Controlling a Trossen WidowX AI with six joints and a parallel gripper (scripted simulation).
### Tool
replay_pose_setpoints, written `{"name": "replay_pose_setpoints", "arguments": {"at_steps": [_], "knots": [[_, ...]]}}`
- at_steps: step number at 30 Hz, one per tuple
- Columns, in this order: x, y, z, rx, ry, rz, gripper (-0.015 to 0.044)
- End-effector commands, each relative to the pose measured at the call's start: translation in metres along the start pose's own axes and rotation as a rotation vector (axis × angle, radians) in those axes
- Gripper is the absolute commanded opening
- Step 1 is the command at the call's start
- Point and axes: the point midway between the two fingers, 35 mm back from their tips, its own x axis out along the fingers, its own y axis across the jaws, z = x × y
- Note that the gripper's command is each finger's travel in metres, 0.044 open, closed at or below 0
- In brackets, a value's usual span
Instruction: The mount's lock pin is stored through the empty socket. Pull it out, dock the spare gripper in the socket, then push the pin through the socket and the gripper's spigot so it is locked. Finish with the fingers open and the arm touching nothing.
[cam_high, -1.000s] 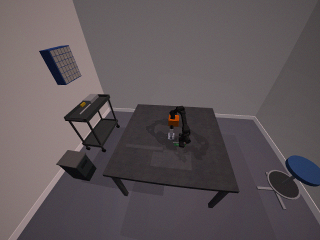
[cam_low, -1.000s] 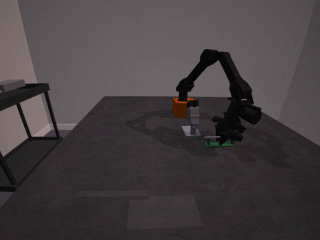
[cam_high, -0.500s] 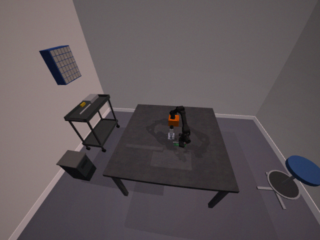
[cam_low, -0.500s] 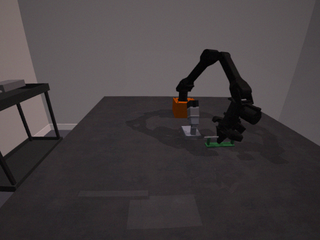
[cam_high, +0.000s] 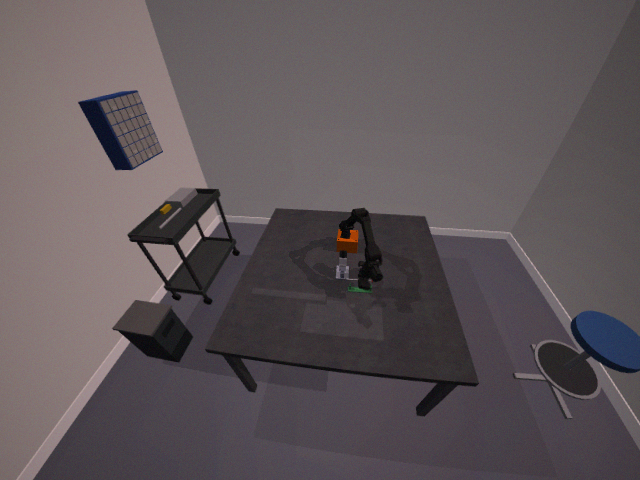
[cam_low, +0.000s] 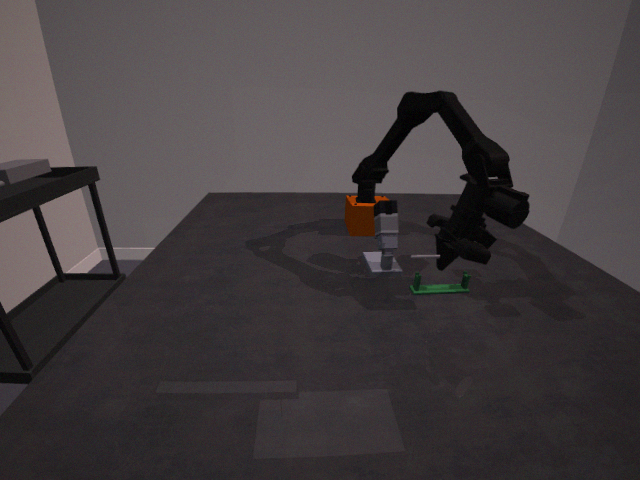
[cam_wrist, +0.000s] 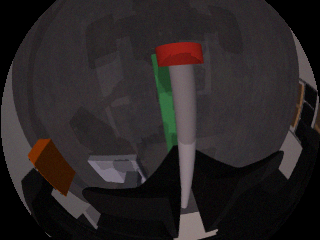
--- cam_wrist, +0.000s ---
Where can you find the grey pin with red cap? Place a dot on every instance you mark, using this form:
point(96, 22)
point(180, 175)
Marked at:
point(179, 58)

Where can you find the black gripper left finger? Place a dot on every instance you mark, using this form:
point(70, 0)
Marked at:
point(158, 198)

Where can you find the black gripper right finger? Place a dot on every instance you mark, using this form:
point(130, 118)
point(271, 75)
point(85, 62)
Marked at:
point(216, 185)

